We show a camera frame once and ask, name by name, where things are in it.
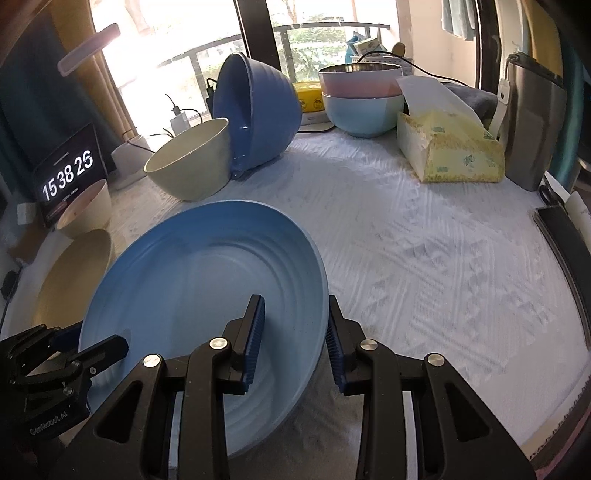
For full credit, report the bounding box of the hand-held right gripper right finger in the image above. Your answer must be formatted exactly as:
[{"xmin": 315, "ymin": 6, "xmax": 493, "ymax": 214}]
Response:
[{"xmin": 325, "ymin": 295, "xmax": 539, "ymax": 480}]

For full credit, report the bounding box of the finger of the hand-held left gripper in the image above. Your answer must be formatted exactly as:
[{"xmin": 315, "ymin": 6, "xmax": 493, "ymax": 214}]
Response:
[
  {"xmin": 68, "ymin": 335, "xmax": 129, "ymax": 378},
  {"xmin": 47, "ymin": 322, "xmax": 84, "ymax": 355}
]

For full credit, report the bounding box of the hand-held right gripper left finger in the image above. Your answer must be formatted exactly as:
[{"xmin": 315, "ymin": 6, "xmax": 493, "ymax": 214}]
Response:
[{"xmin": 60, "ymin": 294, "xmax": 267, "ymax": 480}]

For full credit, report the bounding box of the beige plate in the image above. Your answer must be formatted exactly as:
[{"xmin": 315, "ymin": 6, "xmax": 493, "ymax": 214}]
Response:
[{"xmin": 34, "ymin": 228, "xmax": 115, "ymax": 333}]

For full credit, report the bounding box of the light blue plate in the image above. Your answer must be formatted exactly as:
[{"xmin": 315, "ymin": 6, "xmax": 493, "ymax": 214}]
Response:
[{"xmin": 78, "ymin": 199, "xmax": 329, "ymax": 459}]

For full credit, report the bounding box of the pink strawberry print bowl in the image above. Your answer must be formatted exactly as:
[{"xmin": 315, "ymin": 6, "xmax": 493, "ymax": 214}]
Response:
[{"xmin": 55, "ymin": 179, "xmax": 113, "ymax": 240}]

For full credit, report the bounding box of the pale green bowl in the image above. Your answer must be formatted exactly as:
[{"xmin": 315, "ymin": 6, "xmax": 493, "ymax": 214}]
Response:
[{"xmin": 143, "ymin": 117, "xmax": 232, "ymax": 202}]

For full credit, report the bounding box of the dark blue bowl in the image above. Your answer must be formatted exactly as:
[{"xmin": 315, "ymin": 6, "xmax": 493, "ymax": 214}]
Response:
[{"xmin": 211, "ymin": 52, "xmax": 303, "ymax": 181}]

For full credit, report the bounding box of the small cardboard box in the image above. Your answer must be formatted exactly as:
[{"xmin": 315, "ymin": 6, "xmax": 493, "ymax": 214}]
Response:
[{"xmin": 9, "ymin": 222, "xmax": 51, "ymax": 264}]

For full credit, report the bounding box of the black tablet clock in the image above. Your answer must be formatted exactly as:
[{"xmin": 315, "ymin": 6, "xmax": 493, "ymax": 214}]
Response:
[{"xmin": 32, "ymin": 122, "xmax": 109, "ymax": 228}]

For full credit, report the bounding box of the white lamp base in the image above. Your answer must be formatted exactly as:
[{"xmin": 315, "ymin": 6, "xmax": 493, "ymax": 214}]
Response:
[{"xmin": 111, "ymin": 135, "xmax": 155, "ymax": 191}]

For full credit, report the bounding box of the white wipes packet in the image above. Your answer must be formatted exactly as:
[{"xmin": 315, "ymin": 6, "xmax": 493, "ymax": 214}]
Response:
[{"xmin": 300, "ymin": 111, "xmax": 335, "ymax": 132}]

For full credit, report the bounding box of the yellow tissue box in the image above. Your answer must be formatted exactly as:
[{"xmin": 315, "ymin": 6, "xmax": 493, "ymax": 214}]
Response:
[{"xmin": 396, "ymin": 76, "xmax": 506, "ymax": 184}]

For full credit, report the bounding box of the yellow curtain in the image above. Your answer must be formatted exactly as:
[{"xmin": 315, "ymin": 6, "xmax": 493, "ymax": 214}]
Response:
[{"xmin": 48, "ymin": 0, "xmax": 139, "ymax": 153}]

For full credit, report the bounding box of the teal curtain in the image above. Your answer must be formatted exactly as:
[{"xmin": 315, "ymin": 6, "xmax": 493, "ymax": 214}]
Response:
[{"xmin": 0, "ymin": 28, "xmax": 121, "ymax": 195}]

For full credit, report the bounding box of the yellow wipes packet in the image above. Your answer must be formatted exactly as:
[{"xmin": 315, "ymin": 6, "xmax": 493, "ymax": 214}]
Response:
[{"xmin": 294, "ymin": 80, "xmax": 325, "ymax": 114}]

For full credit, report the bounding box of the grey cloth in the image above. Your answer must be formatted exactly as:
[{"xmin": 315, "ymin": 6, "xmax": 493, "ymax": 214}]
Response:
[{"xmin": 450, "ymin": 84, "xmax": 497, "ymax": 121}]

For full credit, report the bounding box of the white lamp head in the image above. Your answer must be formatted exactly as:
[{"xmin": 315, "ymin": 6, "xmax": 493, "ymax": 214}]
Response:
[{"xmin": 58, "ymin": 24, "xmax": 122, "ymax": 75}]

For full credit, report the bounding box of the white perforated basket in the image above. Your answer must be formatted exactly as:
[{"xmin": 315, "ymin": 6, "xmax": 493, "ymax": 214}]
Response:
[{"xmin": 351, "ymin": 53, "xmax": 414, "ymax": 75}]

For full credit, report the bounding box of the grey bag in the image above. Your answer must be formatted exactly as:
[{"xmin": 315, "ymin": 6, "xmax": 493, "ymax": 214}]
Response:
[{"xmin": 499, "ymin": 52, "xmax": 568, "ymax": 192}]

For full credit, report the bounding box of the hanging pale blue towel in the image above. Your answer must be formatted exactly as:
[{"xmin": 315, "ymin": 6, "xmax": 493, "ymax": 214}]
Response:
[{"xmin": 441, "ymin": 0, "xmax": 478, "ymax": 40}]

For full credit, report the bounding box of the black round corded device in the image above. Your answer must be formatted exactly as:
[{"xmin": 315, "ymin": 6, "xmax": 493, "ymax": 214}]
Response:
[{"xmin": 0, "ymin": 271, "xmax": 19, "ymax": 301}]

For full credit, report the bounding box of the long black cable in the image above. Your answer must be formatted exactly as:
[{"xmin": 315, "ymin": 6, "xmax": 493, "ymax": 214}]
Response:
[{"xmin": 358, "ymin": 51, "xmax": 476, "ymax": 88}]

